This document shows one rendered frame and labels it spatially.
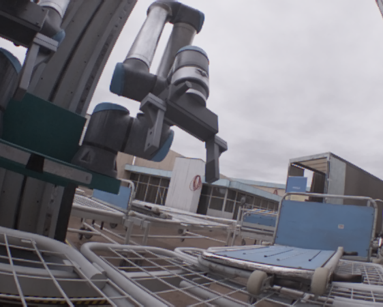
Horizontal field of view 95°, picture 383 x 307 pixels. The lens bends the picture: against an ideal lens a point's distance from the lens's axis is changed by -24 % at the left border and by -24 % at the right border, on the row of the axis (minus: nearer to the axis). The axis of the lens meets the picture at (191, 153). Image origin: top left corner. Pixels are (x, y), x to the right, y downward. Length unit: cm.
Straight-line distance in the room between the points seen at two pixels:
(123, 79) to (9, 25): 36
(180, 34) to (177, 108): 65
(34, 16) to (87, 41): 84
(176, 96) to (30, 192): 77
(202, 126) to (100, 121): 50
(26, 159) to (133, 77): 42
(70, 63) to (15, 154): 53
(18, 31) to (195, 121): 35
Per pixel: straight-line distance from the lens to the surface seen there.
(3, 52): 85
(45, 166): 78
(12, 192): 103
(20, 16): 36
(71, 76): 111
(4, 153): 77
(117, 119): 88
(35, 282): 57
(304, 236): 171
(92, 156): 84
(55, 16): 63
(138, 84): 62
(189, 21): 108
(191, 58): 56
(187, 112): 43
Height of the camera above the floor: 68
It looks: 13 degrees up
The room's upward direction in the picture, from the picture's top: 13 degrees clockwise
